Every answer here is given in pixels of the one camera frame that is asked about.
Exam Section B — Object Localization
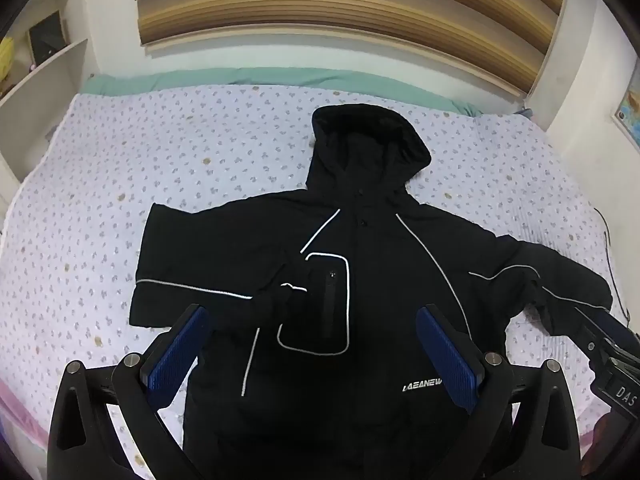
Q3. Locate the black picture frame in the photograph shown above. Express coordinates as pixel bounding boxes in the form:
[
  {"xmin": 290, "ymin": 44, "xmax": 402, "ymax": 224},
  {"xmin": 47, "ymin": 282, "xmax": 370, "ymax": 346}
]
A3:
[{"xmin": 27, "ymin": 10, "xmax": 68, "ymax": 67}]

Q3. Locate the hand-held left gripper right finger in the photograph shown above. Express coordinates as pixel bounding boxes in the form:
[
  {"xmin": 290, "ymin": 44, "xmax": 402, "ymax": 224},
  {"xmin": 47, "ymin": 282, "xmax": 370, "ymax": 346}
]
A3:
[{"xmin": 415, "ymin": 304, "xmax": 583, "ymax": 480}]

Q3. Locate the pink bed sheet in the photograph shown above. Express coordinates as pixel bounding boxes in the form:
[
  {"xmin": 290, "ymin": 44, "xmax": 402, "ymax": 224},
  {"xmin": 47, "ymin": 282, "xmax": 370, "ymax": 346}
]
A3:
[{"xmin": 0, "ymin": 375, "xmax": 51, "ymax": 461}]

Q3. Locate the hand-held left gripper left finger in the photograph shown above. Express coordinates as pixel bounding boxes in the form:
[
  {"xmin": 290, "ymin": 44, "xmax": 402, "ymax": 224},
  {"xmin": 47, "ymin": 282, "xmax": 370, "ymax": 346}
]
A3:
[{"xmin": 47, "ymin": 304, "xmax": 211, "ymax": 480}]

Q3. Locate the yellow soft toy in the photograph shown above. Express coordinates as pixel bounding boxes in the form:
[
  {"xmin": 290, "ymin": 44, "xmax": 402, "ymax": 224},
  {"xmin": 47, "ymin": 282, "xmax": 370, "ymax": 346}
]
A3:
[{"xmin": 0, "ymin": 35, "xmax": 16, "ymax": 83}]

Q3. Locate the wall map poster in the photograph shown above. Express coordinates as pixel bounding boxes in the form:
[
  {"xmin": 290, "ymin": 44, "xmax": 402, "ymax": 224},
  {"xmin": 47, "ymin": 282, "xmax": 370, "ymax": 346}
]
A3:
[{"xmin": 614, "ymin": 77, "xmax": 640, "ymax": 148}]

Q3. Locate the wooden slatted headboard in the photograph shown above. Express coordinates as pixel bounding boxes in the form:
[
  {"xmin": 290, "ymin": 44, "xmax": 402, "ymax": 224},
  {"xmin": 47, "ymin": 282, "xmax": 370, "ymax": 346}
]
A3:
[{"xmin": 132, "ymin": 0, "xmax": 573, "ymax": 96}]

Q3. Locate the white wall shelf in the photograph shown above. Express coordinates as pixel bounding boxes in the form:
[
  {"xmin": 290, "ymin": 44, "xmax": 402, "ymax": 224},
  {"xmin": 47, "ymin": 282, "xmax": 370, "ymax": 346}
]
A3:
[{"xmin": 0, "ymin": 0, "xmax": 91, "ymax": 161}]

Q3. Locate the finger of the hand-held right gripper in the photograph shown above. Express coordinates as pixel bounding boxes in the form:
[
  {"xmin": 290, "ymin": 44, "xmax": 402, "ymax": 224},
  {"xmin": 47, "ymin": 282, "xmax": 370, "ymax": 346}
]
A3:
[{"xmin": 572, "ymin": 305, "xmax": 640, "ymax": 356}]

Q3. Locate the floral quilted bedspread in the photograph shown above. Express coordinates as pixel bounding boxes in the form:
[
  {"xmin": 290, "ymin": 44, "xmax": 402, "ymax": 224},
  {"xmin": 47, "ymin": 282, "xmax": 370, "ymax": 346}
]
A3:
[{"xmin": 0, "ymin": 82, "xmax": 636, "ymax": 480}]

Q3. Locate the black hooded jacket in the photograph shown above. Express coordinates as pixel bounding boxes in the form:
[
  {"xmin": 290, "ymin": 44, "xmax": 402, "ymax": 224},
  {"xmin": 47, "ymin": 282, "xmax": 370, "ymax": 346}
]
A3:
[{"xmin": 129, "ymin": 103, "xmax": 615, "ymax": 471}]

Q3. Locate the black cable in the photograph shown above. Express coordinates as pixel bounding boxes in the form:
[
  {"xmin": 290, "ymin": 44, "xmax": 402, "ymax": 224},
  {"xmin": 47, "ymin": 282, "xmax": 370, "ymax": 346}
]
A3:
[{"xmin": 590, "ymin": 200, "xmax": 631, "ymax": 326}]

